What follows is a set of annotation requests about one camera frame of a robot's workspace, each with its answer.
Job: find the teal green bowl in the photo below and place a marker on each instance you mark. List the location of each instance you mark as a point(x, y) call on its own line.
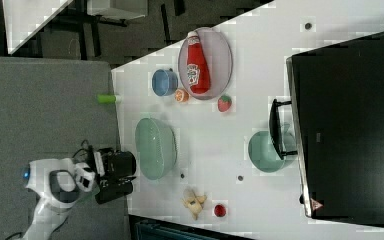
point(262, 152)

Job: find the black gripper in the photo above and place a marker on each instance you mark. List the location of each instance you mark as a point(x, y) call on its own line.
point(119, 172)

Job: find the red strawberry toy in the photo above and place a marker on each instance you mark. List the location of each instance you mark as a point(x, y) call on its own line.
point(224, 103)

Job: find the small red round toy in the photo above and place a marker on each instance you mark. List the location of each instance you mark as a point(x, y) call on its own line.
point(220, 210)

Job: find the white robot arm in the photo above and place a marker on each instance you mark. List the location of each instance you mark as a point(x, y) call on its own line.
point(53, 180)

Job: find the grey round plate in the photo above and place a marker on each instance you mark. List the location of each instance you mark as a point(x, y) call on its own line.
point(219, 60)

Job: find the red ketchup bottle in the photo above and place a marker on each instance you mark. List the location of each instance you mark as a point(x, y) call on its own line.
point(198, 76)

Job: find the black toaster oven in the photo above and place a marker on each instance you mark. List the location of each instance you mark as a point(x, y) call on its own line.
point(337, 103)

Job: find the blue bowl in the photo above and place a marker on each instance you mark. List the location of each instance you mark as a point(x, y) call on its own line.
point(164, 82)

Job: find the peeled banana toy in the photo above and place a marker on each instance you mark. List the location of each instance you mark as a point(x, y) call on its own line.
point(193, 202)

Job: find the orange slice toy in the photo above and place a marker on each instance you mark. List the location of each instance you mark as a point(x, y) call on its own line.
point(181, 95)

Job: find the green perforated strainer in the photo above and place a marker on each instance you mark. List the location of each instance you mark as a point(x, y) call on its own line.
point(156, 145)

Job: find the green cylindrical object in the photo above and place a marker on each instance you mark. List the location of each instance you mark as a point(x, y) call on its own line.
point(107, 99)

